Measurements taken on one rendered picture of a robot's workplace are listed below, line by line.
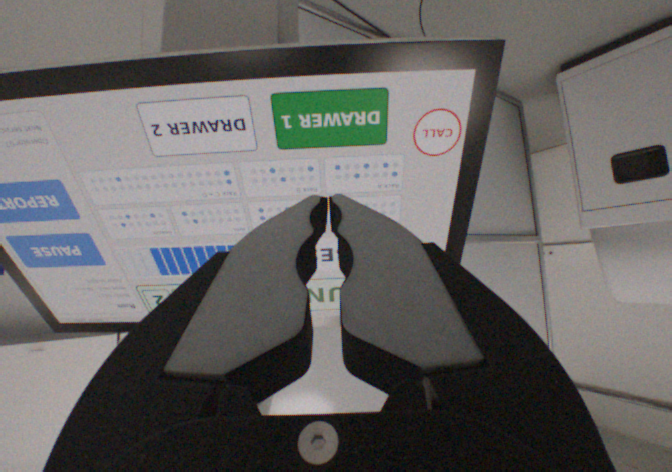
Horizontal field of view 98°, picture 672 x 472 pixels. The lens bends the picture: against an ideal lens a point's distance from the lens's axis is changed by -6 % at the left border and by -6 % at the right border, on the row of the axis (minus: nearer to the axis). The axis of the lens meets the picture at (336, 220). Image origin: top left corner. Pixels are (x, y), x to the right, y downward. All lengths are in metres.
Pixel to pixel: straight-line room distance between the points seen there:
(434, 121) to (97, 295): 0.41
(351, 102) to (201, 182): 0.15
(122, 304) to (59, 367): 2.32
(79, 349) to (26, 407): 0.41
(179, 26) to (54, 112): 0.18
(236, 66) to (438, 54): 0.15
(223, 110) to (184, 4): 0.22
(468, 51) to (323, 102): 0.12
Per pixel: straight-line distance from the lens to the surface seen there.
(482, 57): 0.28
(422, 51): 0.27
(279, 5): 0.45
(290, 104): 0.27
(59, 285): 0.48
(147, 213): 0.35
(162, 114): 0.30
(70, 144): 0.35
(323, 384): 1.27
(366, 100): 0.27
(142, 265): 0.40
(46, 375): 2.79
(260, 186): 0.29
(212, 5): 0.46
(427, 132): 0.28
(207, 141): 0.29
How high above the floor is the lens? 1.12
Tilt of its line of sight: 8 degrees down
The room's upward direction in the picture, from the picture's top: 177 degrees clockwise
